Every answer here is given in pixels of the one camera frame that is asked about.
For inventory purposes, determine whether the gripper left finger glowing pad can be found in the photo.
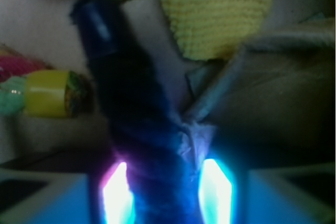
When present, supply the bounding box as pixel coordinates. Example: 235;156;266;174
0;161;135;224

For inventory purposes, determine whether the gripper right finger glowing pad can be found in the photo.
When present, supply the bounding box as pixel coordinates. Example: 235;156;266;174
198;157;336;224

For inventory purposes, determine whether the dark blue twisted rope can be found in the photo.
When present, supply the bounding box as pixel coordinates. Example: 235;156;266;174
69;0;211;224

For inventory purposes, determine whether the brown paper bag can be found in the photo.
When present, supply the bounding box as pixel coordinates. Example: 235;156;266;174
1;0;334;162

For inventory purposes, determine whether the multicolour twisted rope toy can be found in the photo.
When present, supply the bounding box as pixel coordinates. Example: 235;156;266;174
1;44;90;118

